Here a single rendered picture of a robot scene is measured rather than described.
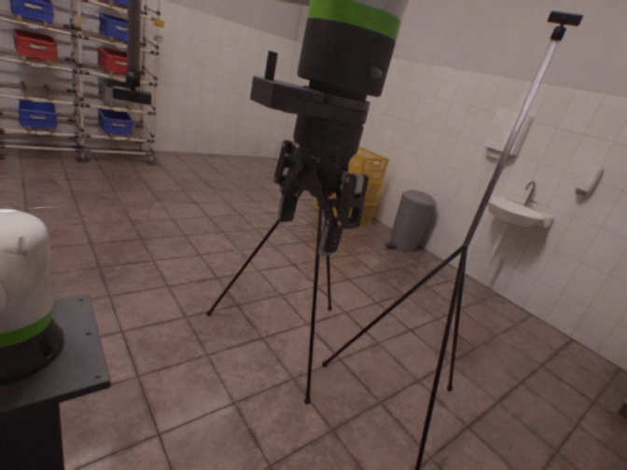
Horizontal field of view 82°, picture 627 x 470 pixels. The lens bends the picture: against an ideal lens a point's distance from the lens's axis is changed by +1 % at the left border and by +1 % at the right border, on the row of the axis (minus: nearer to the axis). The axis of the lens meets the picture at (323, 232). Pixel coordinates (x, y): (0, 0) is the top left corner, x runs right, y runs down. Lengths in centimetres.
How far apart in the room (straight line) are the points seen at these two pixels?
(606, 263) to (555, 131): 110
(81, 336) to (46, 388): 12
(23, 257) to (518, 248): 347
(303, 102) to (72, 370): 60
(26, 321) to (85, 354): 12
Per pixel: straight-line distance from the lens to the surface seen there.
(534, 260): 362
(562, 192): 351
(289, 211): 48
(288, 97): 35
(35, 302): 72
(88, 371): 77
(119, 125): 479
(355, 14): 37
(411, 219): 372
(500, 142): 358
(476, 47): 404
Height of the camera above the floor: 146
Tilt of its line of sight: 23 degrees down
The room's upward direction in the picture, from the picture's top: 14 degrees clockwise
